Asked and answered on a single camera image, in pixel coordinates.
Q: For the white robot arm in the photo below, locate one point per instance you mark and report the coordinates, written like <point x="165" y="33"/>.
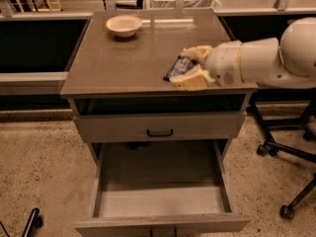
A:
<point x="287" y="62"/>

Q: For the grey drawer cabinet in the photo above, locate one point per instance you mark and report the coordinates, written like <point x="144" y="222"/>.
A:
<point x="112" y="76"/>

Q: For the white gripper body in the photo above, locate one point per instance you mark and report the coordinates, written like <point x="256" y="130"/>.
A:
<point x="223" y="63"/>

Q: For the open grey middle drawer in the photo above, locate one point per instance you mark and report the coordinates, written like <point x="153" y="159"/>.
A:
<point x="164" y="188"/>

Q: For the white wire basket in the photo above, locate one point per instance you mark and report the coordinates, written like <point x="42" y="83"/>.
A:
<point x="188" y="4"/>

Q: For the white ceramic bowl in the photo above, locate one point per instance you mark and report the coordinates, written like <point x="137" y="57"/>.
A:
<point x="124" y="26"/>

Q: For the black stand leg left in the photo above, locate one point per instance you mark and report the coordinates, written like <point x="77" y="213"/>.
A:
<point x="35" y="221"/>

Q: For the black drawer handle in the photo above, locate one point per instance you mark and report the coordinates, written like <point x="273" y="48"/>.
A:
<point x="166" y="133"/>

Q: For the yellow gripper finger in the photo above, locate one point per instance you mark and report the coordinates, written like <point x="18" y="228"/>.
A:
<point x="198" y="53"/>
<point x="194" y="80"/>

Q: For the blue rxbar wrapper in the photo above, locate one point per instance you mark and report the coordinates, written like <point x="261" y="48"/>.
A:
<point x="181" y="66"/>

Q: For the grey top drawer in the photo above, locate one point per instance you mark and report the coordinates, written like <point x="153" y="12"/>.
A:
<point x="132" y="128"/>

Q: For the black wheeled stand base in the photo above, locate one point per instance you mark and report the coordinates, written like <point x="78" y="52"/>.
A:
<point x="270" y="146"/>

